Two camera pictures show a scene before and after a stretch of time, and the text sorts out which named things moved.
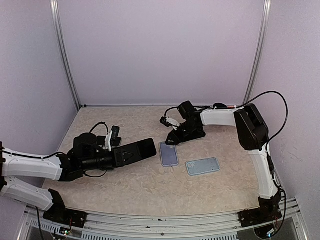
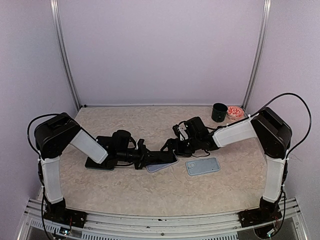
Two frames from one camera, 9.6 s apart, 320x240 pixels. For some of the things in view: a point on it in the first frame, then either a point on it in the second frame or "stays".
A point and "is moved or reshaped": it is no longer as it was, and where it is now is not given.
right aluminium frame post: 267,16 stays
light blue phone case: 200,166 stays
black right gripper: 173,135 -> 170,142
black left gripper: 115,160 -> 141,163
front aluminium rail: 220,226 stays
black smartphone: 136,151 is moved or reshaped
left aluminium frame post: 54,8 stays
